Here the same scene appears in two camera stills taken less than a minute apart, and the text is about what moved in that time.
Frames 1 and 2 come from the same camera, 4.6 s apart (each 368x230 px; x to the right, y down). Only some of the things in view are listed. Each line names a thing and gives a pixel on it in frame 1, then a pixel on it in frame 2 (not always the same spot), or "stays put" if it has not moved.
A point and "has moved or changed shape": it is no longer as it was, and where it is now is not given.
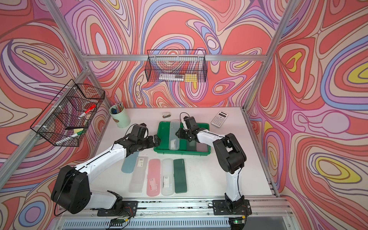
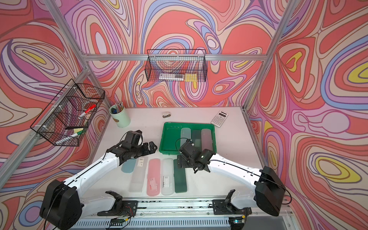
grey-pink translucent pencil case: (201, 147) has moved or changed shape
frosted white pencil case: (174, 144) has moved or changed shape
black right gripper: (181, 135) → (181, 161)
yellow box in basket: (190, 77) stays put
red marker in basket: (93, 106) stays put
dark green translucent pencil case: (191, 145) has moved or changed shape
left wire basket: (66, 120) stays put
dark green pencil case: (180, 184) stays put
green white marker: (65, 139) stays put
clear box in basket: (178, 77) stays put
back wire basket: (177, 65) stays put
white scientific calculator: (219, 119) stays put
